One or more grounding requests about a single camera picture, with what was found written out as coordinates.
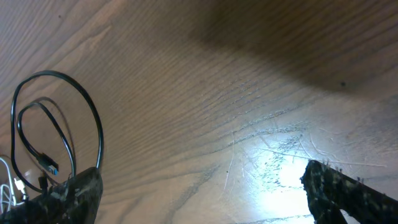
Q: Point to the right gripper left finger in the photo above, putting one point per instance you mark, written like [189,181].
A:
[76,201]

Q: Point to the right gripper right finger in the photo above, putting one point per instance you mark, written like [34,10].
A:
[329,192]

